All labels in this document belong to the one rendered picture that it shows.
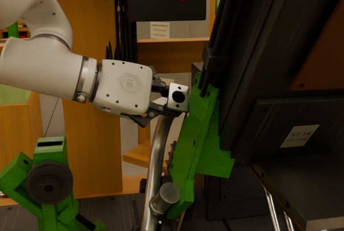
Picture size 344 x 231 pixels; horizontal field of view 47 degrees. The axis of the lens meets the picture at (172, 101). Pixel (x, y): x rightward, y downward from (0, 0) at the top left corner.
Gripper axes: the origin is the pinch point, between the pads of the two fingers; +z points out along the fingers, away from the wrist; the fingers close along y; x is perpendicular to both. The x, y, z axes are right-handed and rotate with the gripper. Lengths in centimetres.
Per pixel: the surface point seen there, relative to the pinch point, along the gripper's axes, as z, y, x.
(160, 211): 1.2, -20.2, 4.8
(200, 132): 2.4, -9.4, -9.0
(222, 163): 8.7, -12.4, -4.8
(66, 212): -14.8, -22.0, 9.0
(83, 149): -11.1, -0.4, 34.8
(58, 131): -7, 112, 308
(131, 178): 5.3, -2.2, 45.8
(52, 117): -14, 141, 342
